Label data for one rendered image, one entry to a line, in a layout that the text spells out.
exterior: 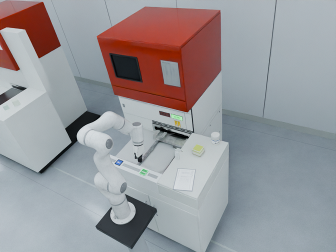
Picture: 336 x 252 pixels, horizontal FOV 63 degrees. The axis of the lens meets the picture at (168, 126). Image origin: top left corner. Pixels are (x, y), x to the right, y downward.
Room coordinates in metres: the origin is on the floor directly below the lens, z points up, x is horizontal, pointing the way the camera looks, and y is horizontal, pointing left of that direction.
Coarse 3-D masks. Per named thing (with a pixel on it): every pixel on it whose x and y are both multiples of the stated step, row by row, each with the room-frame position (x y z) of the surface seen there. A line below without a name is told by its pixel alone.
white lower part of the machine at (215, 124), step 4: (220, 104) 2.38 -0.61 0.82; (220, 108) 2.38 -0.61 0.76; (216, 112) 2.29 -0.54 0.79; (220, 112) 2.38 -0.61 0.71; (212, 116) 2.20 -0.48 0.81; (216, 116) 2.28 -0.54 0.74; (220, 116) 2.37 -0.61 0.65; (212, 120) 2.20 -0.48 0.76; (216, 120) 2.28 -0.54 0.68; (220, 120) 2.37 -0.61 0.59; (208, 124) 2.12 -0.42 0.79; (212, 124) 2.19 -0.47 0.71; (216, 124) 2.28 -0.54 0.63; (220, 124) 2.37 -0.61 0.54; (204, 128) 2.04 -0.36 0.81; (208, 128) 2.11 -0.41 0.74; (212, 128) 2.19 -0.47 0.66; (216, 128) 2.28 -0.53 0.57; (220, 128) 2.37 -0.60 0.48; (204, 132) 2.04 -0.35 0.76; (208, 132) 2.11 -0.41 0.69; (220, 132) 2.37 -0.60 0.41; (208, 136) 2.10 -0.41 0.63; (220, 136) 2.37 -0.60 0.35
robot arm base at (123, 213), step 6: (120, 204) 1.15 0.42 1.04; (126, 204) 1.18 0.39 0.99; (132, 204) 1.26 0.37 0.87; (114, 210) 1.15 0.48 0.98; (120, 210) 1.14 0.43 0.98; (126, 210) 1.16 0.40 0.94; (132, 210) 1.20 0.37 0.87; (114, 216) 1.16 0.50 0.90; (120, 216) 1.14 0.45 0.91; (126, 216) 1.15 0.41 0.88; (132, 216) 1.15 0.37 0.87; (114, 222) 1.13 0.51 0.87; (120, 222) 1.12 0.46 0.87; (126, 222) 1.11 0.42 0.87
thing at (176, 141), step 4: (168, 136) 1.94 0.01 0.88; (172, 136) 1.93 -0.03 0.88; (160, 140) 1.93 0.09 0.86; (164, 140) 1.90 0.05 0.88; (168, 140) 1.89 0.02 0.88; (172, 140) 1.88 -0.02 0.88; (176, 140) 1.87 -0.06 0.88; (180, 140) 1.86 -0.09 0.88; (184, 140) 1.85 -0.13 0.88; (172, 144) 1.85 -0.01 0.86; (176, 144) 1.82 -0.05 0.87; (180, 144) 1.80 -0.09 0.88
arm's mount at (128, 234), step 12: (144, 204) 1.25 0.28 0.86; (108, 216) 1.19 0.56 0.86; (144, 216) 1.14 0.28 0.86; (96, 228) 1.13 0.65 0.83; (108, 228) 1.09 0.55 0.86; (120, 228) 1.08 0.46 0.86; (132, 228) 1.06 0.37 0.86; (144, 228) 1.06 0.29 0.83; (120, 240) 0.99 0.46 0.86; (132, 240) 0.97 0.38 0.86
